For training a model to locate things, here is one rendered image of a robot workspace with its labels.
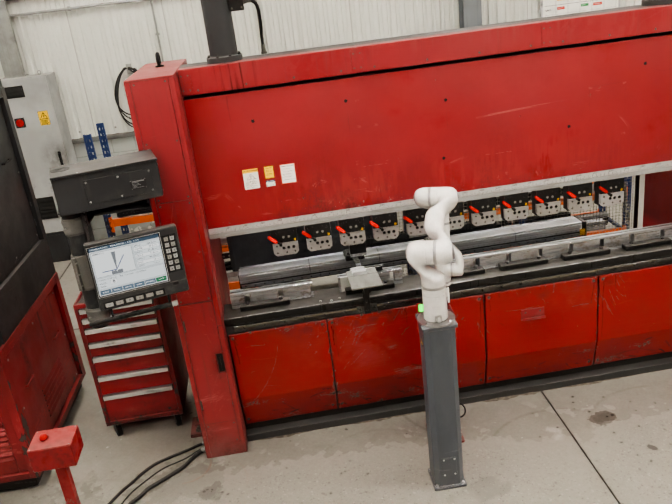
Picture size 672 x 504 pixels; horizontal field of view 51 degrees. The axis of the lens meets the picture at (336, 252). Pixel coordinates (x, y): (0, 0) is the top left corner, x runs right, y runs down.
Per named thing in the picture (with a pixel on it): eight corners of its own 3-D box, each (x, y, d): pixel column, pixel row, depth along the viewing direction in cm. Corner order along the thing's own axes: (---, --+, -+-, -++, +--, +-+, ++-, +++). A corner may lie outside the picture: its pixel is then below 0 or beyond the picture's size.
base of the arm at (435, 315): (459, 324, 345) (457, 291, 338) (421, 330, 344) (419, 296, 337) (449, 308, 363) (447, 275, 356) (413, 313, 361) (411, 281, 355)
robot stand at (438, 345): (467, 486, 382) (458, 324, 345) (435, 491, 381) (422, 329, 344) (458, 465, 399) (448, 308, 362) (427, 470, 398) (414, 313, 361)
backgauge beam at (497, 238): (240, 290, 445) (237, 275, 441) (240, 281, 458) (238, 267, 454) (586, 236, 462) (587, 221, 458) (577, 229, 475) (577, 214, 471)
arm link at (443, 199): (421, 270, 342) (455, 269, 337) (418, 254, 333) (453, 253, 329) (429, 198, 374) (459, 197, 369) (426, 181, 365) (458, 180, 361)
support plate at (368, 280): (352, 290, 399) (352, 289, 398) (345, 273, 423) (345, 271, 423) (383, 285, 400) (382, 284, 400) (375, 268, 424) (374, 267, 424)
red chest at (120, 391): (110, 443, 458) (72, 306, 421) (122, 401, 504) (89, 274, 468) (187, 430, 461) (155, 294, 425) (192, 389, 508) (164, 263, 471)
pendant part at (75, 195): (91, 339, 354) (46, 178, 323) (89, 320, 376) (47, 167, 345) (190, 313, 369) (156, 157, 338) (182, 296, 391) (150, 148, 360)
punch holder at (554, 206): (536, 216, 422) (536, 190, 416) (531, 212, 430) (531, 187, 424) (560, 213, 424) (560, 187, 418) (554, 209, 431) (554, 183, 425)
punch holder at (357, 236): (341, 246, 414) (338, 220, 408) (339, 241, 421) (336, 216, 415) (366, 243, 415) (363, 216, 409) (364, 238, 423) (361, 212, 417)
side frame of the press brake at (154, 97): (207, 459, 430) (122, 81, 346) (212, 386, 509) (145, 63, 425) (247, 452, 432) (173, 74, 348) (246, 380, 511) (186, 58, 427)
